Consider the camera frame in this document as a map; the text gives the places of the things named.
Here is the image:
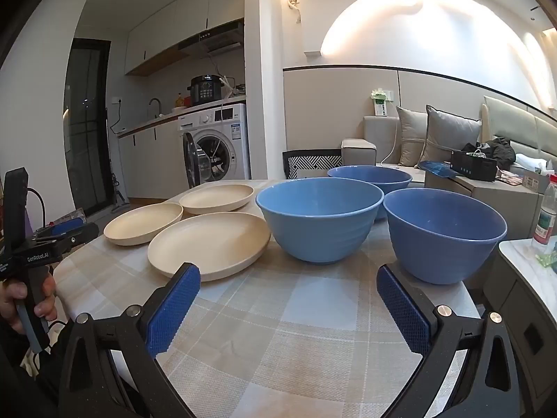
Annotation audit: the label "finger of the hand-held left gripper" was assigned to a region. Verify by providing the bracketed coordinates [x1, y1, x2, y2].
[31, 223, 100, 257]
[37, 218, 85, 238]

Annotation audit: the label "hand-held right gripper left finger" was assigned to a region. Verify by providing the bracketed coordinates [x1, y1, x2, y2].
[58, 262, 202, 418]

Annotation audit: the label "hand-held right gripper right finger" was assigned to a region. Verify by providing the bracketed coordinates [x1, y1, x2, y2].
[376, 264, 520, 418]

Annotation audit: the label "cream round plate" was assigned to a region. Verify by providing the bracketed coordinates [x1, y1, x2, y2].
[147, 211, 272, 282]
[103, 202, 184, 247]
[179, 184, 255, 215]

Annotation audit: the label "blue ceramic bowl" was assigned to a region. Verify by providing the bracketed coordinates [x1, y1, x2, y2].
[255, 177, 384, 264]
[327, 165, 413, 220]
[383, 188, 508, 285]

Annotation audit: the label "person's left hand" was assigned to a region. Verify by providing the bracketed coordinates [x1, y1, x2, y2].
[0, 274, 58, 335]

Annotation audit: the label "stick mop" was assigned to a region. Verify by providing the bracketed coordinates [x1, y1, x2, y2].
[105, 109, 130, 214]

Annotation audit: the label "dark glass door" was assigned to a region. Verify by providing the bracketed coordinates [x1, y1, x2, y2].
[63, 38, 113, 216]

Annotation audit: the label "white kitchen base cabinets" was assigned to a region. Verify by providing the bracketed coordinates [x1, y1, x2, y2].
[117, 113, 188, 203]

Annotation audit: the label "beige checked tablecloth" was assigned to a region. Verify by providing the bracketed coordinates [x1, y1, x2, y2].
[52, 178, 484, 418]

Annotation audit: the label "grey marble top table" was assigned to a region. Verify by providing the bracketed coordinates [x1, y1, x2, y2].
[483, 226, 557, 388]

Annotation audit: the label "blue plastic bag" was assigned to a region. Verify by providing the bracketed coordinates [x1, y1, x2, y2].
[417, 160, 457, 179]

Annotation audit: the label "beige drawer cabinet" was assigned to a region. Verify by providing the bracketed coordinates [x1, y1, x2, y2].
[424, 168, 549, 245]

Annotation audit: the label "long black box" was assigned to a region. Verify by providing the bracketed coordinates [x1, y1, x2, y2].
[449, 150, 497, 182]

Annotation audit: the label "clear plastic water bottle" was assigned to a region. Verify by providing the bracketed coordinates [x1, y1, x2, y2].
[532, 174, 557, 249]

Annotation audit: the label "grey cushion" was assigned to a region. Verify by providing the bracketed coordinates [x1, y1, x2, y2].
[417, 105, 483, 170]
[397, 106, 429, 167]

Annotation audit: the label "black white patterned chair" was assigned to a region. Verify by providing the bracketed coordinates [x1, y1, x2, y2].
[282, 150, 344, 180]

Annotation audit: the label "white washing machine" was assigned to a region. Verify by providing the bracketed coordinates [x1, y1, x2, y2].
[176, 103, 252, 190]

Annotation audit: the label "grey sofa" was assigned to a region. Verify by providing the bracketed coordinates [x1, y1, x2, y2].
[342, 96, 557, 192]

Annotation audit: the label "tissue box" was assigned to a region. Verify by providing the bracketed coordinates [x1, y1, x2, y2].
[371, 88, 394, 117]
[522, 159, 555, 192]

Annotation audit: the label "black clothes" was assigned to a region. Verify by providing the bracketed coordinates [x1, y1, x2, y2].
[461, 137, 516, 170]

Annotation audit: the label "black pressure cooker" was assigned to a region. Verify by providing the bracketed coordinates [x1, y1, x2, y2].
[188, 75, 225, 106]

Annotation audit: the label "steel range hood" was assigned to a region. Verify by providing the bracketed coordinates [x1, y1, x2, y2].
[178, 20, 245, 57]

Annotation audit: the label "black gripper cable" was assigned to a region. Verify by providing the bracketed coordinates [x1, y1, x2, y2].
[26, 187, 47, 228]

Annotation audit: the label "white charging cable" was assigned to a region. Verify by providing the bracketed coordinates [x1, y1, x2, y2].
[381, 104, 401, 168]

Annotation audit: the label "white wall cabinets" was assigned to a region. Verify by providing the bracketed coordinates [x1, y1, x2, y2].
[124, 0, 246, 77]

